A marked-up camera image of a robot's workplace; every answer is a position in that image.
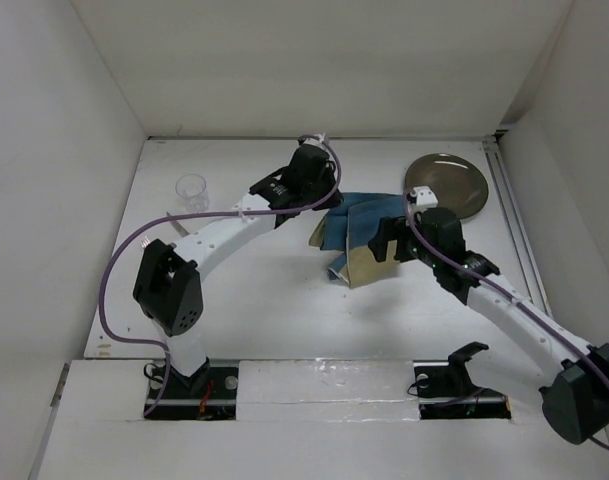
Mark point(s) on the clear plastic cup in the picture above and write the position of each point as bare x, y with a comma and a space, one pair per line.
192, 192

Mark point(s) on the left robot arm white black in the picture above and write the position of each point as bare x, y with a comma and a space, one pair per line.
168, 287

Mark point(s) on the dark olive round plate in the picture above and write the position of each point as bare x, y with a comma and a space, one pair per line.
458, 184

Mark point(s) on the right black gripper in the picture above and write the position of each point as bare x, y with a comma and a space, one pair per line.
390, 228

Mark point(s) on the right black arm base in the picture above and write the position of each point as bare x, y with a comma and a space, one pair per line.
445, 390

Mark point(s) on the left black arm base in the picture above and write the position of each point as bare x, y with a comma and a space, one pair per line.
210, 395

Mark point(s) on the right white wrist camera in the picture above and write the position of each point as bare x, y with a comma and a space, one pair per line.
421, 198

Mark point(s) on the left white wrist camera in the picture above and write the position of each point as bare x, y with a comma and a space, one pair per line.
316, 140

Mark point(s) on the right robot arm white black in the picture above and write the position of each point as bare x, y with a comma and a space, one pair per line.
575, 400

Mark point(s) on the pink handled knife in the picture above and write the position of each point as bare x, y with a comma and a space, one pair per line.
178, 228

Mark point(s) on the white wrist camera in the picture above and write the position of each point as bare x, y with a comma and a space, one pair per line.
316, 140
421, 198

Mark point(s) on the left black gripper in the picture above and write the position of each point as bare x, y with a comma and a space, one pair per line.
328, 174

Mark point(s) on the aluminium rail right side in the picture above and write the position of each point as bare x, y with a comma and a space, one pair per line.
534, 286

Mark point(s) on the blue beige cloth placemat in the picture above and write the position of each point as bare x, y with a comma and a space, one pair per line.
347, 229

